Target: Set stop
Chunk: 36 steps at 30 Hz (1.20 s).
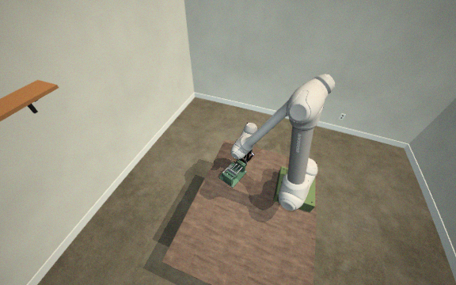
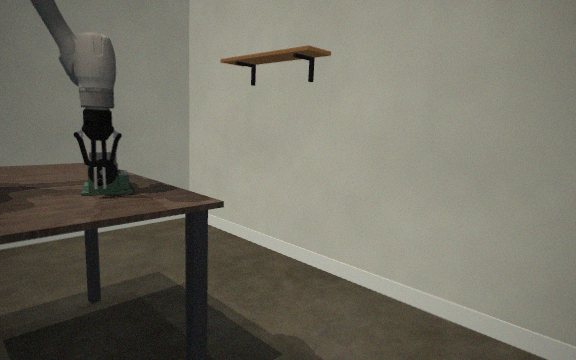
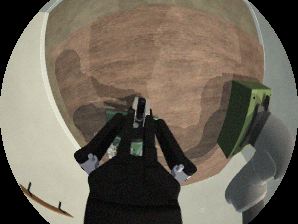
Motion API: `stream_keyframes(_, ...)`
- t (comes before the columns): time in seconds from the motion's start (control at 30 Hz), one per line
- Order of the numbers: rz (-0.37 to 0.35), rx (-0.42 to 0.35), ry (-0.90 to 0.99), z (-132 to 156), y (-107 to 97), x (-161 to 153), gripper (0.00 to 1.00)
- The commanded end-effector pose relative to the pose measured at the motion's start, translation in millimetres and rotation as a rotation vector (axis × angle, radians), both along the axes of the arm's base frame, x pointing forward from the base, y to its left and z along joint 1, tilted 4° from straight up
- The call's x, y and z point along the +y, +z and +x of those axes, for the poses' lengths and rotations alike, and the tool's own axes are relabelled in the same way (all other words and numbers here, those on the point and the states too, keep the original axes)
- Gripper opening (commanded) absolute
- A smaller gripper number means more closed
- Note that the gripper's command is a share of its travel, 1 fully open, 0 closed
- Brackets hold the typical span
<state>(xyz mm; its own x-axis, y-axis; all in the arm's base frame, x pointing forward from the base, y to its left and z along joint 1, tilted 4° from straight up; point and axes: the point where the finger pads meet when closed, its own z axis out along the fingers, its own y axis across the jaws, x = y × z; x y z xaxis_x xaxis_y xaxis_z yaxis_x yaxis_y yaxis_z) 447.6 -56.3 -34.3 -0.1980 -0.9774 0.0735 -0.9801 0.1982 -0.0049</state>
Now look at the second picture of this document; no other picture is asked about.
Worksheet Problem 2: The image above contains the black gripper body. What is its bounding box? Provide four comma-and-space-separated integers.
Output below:
82, 109, 114, 141

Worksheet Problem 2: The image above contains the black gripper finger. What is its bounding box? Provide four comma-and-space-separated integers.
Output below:
73, 129, 97, 189
101, 129, 122, 189

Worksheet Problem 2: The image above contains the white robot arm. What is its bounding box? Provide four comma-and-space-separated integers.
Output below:
30, 0, 116, 110

